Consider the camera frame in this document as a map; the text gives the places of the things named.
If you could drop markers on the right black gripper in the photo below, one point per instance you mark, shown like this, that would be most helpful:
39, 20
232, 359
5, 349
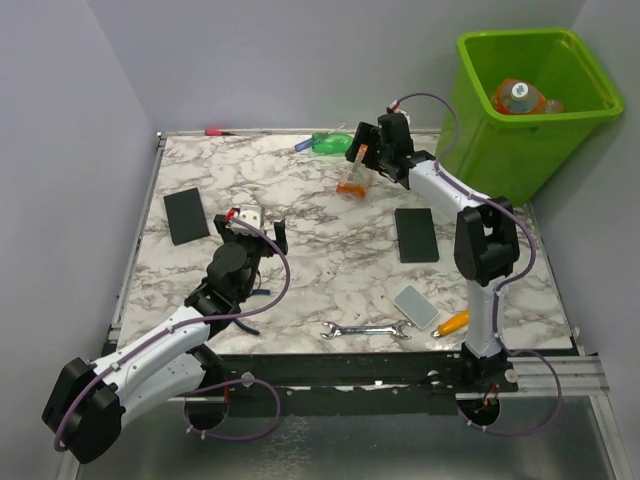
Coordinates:
363, 136

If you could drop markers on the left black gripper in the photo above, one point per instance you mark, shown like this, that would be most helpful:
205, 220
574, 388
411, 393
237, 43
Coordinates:
232, 238

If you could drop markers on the green sprite bottle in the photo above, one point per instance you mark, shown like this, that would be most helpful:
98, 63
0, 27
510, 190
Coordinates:
337, 143

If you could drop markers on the orange label bottle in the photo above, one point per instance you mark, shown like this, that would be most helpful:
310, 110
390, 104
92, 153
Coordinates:
517, 97
354, 184

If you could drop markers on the orange juice bottle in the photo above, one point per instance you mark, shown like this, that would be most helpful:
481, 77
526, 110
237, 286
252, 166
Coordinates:
554, 107

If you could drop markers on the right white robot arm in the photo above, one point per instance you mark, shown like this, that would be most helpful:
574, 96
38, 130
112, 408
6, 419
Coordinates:
486, 245

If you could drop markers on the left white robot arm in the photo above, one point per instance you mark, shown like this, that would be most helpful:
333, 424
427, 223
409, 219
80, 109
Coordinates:
92, 401

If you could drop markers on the green plastic bin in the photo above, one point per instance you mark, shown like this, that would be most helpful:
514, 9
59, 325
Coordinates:
514, 155

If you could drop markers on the left black foam pad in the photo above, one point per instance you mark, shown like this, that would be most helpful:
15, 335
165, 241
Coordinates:
185, 215

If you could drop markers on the black foam pad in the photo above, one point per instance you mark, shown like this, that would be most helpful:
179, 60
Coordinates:
416, 236
185, 215

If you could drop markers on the right black foam pad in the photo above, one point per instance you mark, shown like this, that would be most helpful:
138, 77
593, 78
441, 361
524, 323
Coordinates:
416, 236

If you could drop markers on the grey rectangular sharpening stone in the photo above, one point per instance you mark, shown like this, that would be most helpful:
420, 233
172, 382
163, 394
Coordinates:
418, 310

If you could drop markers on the silver open-end wrench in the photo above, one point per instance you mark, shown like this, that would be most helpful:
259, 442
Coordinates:
394, 330

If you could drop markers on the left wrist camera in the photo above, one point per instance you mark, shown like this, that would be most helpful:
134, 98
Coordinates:
246, 219

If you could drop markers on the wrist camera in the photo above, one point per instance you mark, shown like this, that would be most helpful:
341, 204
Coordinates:
394, 107
246, 219

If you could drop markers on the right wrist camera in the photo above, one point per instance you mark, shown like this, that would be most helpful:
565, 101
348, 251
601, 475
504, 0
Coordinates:
394, 107

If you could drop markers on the blue handled screwdriver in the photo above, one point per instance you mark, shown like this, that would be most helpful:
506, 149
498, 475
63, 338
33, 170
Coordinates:
304, 145

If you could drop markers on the blue handled pliers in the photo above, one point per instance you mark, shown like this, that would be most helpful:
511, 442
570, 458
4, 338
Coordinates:
244, 323

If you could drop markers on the black base frame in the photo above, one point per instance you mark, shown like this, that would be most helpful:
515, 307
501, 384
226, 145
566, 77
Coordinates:
354, 384

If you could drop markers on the orange screwdriver handle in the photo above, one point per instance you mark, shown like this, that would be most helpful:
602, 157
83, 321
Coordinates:
455, 323

